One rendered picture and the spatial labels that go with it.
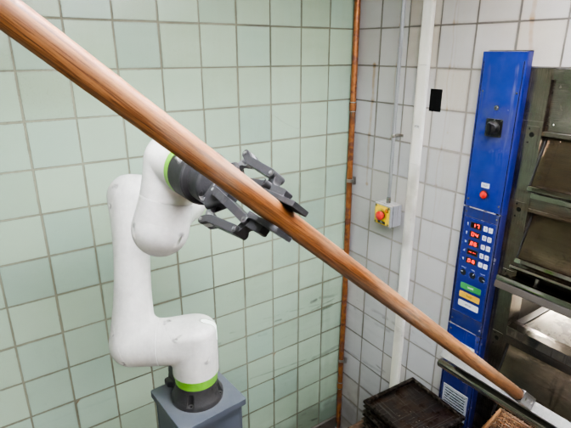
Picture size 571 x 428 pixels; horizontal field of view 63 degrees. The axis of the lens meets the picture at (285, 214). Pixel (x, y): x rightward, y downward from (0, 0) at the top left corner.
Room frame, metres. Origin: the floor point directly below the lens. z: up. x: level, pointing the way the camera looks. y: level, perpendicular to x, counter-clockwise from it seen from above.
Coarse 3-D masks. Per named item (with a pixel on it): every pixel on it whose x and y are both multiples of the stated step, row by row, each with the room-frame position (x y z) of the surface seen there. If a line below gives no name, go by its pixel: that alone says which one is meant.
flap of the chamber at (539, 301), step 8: (496, 280) 1.42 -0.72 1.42; (520, 280) 1.45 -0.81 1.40; (528, 280) 1.46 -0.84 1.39; (504, 288) 1.40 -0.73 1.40; (512, 288) 1.38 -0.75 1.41; (544, 288) 1.40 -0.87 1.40; (552, 288) 1.42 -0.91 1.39; (560, 288) 1.43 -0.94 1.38; (520, 296) 1.35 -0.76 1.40; (528, 296) 1.33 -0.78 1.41; (536, 296) 1.31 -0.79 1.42; (560, 296) 1.34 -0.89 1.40; (568, 296) 1.35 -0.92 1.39; (544, 304) 1.29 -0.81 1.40; (552, 304) 1.27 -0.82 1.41; (560, 312) 1.25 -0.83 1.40; (568, 312) 1.23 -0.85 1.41
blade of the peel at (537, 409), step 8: (448, 352) 1.22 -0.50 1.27; (448, 360) 1.21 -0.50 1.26; (456, 360) 1.19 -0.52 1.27; (464, 368) 1.16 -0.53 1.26; (472, 376) 1.21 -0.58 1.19; (480, 376) 1.12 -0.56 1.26; (488, 384) 1.10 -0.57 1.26; (504, 392) 1.06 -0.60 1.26; (512, 400) 1.05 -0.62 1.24; (536, 408) 0.99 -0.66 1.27; (544, 408) 0.98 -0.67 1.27; (544, 416) 0.97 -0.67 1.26; (552, 416) 0.96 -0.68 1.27; (560, 416) 0.95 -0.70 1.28; (552, 424) 0.95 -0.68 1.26; (560, 424) 0.94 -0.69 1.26; (568, 424) 0.93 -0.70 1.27
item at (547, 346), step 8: (512, 328) 1.50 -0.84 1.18; (520, 328) 1.50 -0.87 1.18; (528, 328) 1.50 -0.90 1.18; (512, 336) 1.49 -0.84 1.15; (520, 336) 1.47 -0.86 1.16; (528, 336) 1.45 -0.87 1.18; (536, 336) 1.44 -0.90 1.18; (544, 336) 1.44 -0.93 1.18; (528, 344) 1.44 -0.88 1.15; (536, 344) 1.42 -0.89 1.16; (544, 344) 1.40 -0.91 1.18; (552, 344) 1.40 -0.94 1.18; (560, 344) 1.40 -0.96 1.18; (544, 352) 1.40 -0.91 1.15; (552, 352) 1.37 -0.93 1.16; (560, 352) 1.35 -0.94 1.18; (568, 352) 1.35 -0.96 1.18; (560, 360) 1.35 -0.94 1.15; (568, 360) 1.33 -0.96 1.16
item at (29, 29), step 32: (0, 0) 0.40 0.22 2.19; (32, 32) 0.41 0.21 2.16; (64, 64) 0.43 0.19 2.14; (96, 64) 0.44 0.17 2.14; (96, 96) 0.45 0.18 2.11; (128, 96) 0.45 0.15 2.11; (160, 128) 0.47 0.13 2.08; (192, 160) 0.49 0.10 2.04; (224, 160) 0.51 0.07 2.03; (256, 192) 0.53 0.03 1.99; (288, 224) 0.56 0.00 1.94; (320, 256) 0.60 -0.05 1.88; (384, 288) 0.66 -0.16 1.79; (416, 320) 0.71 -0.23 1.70; (512, 384) 0.93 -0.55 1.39
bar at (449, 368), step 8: (440, 360) 1.32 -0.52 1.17; (448, 368) 1.29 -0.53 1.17; (456, 368) 1.27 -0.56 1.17; (456, 376) 1.26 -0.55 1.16; (464, 376) 1.24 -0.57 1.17; (472, 384) 1.21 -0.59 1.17; (480, 384) 1.20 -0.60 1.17; (480, 392) 1.19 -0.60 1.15; (488, 392) 1.17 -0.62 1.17; (496, 392) 1.16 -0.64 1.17; (496, 400) 1.14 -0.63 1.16; (504, 400) 1.13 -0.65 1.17; (512, 408) 1.10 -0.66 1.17; (520, 408) 1.09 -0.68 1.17; (520, 416) 1.08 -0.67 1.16; (528, 416) 1.07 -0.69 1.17; (536, 416) 1.06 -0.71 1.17; (536, 424) 1.04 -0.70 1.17; (544, 424) 1.03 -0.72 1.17
